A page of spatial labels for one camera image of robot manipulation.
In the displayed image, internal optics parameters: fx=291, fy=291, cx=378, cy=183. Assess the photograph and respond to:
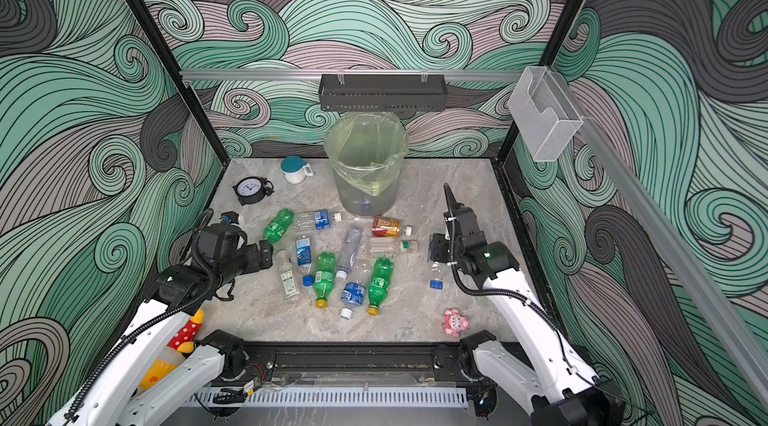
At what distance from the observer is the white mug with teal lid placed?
3.64ft

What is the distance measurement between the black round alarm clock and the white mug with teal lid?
0.29 feet

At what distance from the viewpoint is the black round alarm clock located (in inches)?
42.7
